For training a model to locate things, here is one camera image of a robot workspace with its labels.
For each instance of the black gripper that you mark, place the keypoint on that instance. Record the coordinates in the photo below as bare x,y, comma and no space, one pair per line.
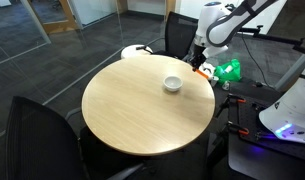
198,55

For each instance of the orange Sharpie marker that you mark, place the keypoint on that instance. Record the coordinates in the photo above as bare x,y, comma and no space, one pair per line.
201,73

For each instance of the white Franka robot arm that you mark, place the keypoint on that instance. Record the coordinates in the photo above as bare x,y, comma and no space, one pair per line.
218,20

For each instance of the grey paper cup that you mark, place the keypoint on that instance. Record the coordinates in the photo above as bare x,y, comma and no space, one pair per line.
214,80

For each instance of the white ceramic bowl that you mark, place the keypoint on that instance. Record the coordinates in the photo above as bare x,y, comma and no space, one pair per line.
173,83

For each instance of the green plastic bag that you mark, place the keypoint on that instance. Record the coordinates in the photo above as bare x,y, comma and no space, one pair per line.
230,71

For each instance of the patterned white mug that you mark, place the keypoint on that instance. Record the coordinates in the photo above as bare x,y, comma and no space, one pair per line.
226,86

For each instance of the black mesh office chair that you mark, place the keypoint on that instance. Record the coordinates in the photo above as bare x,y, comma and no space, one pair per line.
38,140
178,35

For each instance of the white round stool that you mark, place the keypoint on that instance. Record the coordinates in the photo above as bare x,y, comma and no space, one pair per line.
132,52

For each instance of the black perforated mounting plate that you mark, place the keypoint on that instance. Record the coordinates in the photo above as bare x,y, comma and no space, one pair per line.
250,115

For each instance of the grey metal stand pole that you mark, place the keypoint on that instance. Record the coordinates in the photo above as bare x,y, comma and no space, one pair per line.
292,71

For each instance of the dark robot cart top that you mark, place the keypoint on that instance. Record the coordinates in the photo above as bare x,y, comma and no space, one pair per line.
258,166

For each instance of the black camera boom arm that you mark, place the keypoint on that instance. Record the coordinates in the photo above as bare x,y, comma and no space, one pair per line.
275,37

